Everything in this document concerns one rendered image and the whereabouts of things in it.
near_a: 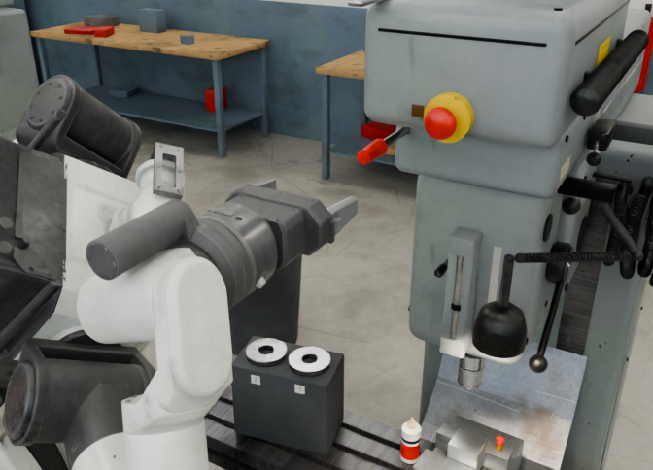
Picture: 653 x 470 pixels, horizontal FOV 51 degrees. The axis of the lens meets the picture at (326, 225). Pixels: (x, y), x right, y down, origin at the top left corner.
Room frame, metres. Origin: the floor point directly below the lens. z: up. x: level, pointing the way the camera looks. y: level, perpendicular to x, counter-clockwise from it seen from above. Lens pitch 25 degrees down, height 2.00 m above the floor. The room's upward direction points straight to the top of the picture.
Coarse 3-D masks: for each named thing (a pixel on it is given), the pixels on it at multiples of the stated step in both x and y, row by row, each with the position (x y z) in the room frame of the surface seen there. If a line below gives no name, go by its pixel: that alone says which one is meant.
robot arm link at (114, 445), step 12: (96, 444) 0.54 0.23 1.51; (108, 444) 0.53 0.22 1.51; (120, 444) 0.54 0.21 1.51; (84, 456) 0.53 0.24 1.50; (96, 456) 0.52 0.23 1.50; (108, 456) 0.52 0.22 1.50; (120, 456) 0.52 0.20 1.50; (72, 468) 0.53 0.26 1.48; (84, 468) 0.52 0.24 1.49; (96, 468) 0.51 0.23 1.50; (108, 468) 0.51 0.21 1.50; (120, 468) 0.51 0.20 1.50
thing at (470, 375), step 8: (464, 360) 1.01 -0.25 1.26; (464, 368) 1.01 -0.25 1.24; (472, 368) 1.00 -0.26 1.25; (480, 368) 1.01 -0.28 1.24; (464, 376) 1.01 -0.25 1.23; (472, 376) 1.00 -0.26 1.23; (480, 376) 1.01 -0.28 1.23; (464, 384) 1.01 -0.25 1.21; (472, 384) 1.00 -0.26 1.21; (480, 384) 1.01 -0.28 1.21
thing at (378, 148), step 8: (400, 128) 0.95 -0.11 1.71; (408, 128) 0.96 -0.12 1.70; (392, 136) 0.92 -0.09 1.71; (400, 136) 0.94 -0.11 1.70; (376, 144) 0.87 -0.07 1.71; (384, 144) 0.88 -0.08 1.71; (360, 152) 0.85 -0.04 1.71; (368, 152) 0.85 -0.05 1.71; (376, 152) 0.86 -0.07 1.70; (384, 152) 0.88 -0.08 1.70; (360, 160) 0.85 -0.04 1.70; (368, 160) 0.84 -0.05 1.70
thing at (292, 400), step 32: (256, 352) 1.23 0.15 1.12; (288, 352) 1.24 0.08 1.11; (320, 352) 1.23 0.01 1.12; (256, 384) 1.18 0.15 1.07; (288, 384) 1.16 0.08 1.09; (320, 384) 1.14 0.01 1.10; (256, 416) 1.18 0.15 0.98; (288, 416) 1.16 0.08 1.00; (320, 416) 1.13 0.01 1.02; (320, 448) 1.13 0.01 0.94
